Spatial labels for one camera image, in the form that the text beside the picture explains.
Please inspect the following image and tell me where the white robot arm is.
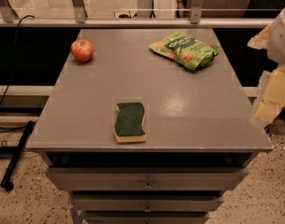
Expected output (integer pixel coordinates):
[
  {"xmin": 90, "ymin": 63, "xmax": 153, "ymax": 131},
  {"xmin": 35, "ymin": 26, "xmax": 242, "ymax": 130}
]
[{"xmin": 248, "ymin": 8, "xmax": 285, "ymax": 128}]

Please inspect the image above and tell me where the grey drawer cabinet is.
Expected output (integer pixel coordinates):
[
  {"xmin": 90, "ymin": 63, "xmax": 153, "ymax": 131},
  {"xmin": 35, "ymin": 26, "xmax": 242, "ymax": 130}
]
[{"xmin": 25, "ymin": 27, "xmax": 274, "ymax": 224}]

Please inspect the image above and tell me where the green and yellow sponge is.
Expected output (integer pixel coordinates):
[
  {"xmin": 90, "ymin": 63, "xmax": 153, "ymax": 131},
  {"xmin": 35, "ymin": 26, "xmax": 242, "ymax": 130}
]
[{"xmin": 114, "ymin": 103, "xmax": 146, "ymax": 144}]

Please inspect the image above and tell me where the middle drawer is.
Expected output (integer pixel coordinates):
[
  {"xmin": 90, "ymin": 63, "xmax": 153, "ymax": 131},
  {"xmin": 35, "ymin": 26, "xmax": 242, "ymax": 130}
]
[{"xmin": 70, "ymin": 193, "xmax": 224, "ymax": 213}]

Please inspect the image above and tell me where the top drawer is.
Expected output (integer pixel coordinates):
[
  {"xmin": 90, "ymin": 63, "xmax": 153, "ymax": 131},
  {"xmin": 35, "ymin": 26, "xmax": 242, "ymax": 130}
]
[{"xmin": 46, "ymin": 168, "xmax": 248, "ymax": 191}]

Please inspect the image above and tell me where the drawer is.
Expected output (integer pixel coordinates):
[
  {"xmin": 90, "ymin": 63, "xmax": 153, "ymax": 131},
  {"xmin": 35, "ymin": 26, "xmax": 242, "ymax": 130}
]
[
  {"xmin": 85, "ymin": 213, "xmax": 209, "ymax": 224},
  {"xmin": 46, "ymin": 168, "xmax": 248, "ymax": 191},
  {"xmin": 70, "ymin": 193, "xmax": 224, "ymax": 213}
]

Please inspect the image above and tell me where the red apple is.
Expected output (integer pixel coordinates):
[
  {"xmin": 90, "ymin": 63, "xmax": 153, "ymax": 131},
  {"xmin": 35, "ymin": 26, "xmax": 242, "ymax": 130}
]
[{"xmin": 71, "ymin": 39, "xmax": 93, "ymax": 63}]

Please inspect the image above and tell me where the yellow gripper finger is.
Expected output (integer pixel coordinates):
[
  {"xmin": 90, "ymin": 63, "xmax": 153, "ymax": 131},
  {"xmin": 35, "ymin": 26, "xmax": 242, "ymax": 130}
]
[{"xmin": 249, "ymin": 64, "xmax": 285, "ymax": 128}]

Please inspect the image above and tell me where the bottom drawer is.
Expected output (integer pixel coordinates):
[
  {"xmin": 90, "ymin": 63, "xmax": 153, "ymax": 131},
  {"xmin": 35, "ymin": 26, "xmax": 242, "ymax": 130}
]
[{"xmin": 85, "ymin": 213, "xmax": 209, "ymax": 224}]

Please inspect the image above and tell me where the black rod on floor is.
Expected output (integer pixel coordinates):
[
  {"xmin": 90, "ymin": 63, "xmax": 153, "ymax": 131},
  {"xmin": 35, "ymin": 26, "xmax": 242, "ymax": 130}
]
[{"xmin": 0, "ymin": 121, "xmax": 35, "ymax": 191}]

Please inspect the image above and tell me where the metal railing frame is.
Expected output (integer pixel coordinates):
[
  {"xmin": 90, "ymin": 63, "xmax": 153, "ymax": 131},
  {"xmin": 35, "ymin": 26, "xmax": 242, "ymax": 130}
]
[{"xmin": 0, "ymin": 0, "xmax": 285, "ymax": 28}]

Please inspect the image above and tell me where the black cable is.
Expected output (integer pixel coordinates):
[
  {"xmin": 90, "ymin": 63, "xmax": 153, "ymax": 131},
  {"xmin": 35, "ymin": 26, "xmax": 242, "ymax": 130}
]
[{"xmin": 0, "ymin": 14, "xmax": 36, "ymax": 133}]

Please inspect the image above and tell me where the green snack bag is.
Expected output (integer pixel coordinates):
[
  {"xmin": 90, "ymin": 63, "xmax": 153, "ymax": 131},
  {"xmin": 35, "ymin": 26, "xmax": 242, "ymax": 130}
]
[{"xmin": 150, "ymin": 31, "xmax": 219, "ymax": 71}]

